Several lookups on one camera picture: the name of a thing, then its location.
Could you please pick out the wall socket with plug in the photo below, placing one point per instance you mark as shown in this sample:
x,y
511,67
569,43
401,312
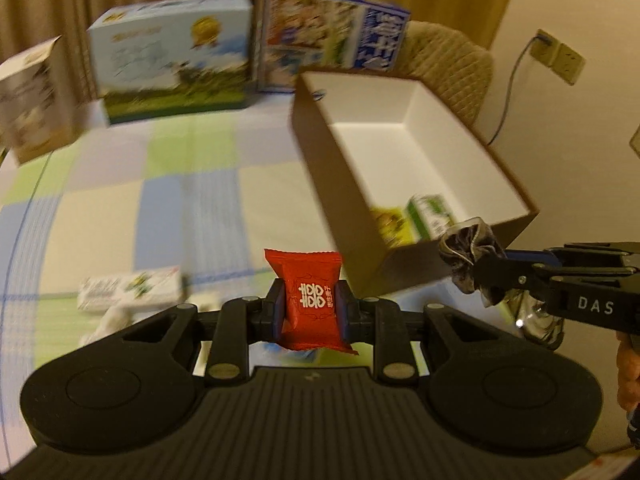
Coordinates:
x,y
544,48

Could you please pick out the red candy packet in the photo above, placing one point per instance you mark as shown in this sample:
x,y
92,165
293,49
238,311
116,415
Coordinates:
x,y
310,320

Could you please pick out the yellow snack packet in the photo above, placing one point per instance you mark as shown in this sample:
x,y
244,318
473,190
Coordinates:
x,y
394,226

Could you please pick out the empty wall socket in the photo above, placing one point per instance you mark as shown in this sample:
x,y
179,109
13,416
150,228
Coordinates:
x,y
568,64

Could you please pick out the white box at left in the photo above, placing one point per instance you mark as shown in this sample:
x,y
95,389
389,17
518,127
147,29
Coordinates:
x,y
39,106

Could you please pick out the checked bed sheet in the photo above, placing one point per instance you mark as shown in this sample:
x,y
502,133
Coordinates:
x,y
207,193

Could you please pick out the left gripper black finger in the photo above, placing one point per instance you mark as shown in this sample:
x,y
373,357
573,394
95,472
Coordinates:
x,y
496,277

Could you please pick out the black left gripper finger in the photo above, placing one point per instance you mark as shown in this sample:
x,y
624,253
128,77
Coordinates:
x,y
380,323
240,323

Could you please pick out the dark scrunchie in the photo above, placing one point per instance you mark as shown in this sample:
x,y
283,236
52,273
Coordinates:
x,y
462,246

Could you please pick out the brown cardboard box white inside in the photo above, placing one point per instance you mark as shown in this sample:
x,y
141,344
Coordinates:
x,y
373,140

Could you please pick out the light blue milk carton box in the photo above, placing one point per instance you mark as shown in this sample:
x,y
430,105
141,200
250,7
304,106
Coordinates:
x,y
171,57

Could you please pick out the beige quilted chair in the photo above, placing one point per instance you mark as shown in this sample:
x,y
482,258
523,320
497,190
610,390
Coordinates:
x,y
454,67

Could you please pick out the dark blue milk carton box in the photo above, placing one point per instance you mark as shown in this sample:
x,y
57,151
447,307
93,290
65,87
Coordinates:
x,y
359,34

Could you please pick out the person's hand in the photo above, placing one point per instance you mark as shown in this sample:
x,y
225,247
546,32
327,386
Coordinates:
x,y
628,371

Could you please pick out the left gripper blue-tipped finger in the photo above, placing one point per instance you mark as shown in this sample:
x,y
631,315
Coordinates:
x,y
546,257

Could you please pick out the wall switch at right edge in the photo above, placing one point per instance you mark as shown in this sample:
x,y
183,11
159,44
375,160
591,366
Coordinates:
x,y
635,142

